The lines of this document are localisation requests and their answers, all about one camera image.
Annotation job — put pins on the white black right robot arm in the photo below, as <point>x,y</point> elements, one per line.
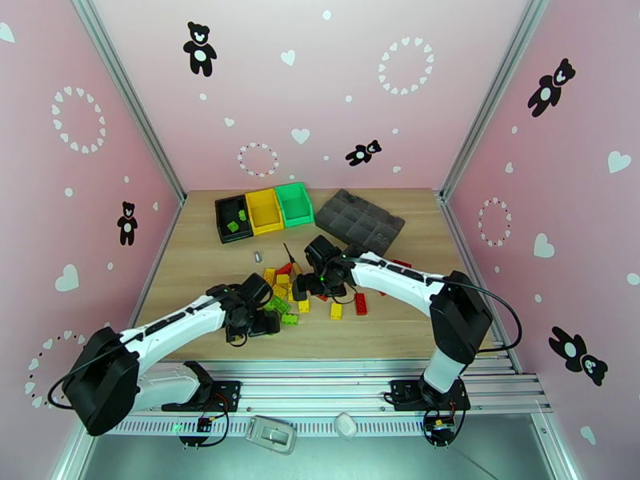
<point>395,283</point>

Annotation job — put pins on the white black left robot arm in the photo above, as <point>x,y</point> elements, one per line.
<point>170,326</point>

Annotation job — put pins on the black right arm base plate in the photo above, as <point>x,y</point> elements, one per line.
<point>402,393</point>

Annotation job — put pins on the small white rounded object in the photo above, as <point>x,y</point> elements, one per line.
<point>346,426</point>

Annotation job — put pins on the aluminium table side rail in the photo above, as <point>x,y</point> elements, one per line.
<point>146,288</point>
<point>457,238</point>

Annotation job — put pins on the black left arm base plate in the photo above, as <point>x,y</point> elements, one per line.
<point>230,393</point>

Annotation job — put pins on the green plastic bin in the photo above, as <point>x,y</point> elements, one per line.
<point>295,203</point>

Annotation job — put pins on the clear plastic device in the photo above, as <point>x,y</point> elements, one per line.
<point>270,436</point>

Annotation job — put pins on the small silver metal piece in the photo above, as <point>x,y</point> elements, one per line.
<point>258,257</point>

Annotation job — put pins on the aluminium frame post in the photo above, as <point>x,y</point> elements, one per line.
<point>494,93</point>
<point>127,93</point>

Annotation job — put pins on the small black controller board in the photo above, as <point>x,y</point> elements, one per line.
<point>440,431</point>
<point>203,424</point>

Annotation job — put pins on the yellow plastic bin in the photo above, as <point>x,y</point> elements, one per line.
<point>265,211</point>

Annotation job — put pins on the grey foam compartment tray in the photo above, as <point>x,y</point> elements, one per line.
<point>360,218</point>

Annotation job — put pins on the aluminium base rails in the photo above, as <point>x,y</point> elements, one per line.
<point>320,388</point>

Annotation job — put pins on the black plastic bin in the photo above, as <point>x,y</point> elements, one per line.
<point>227,213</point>

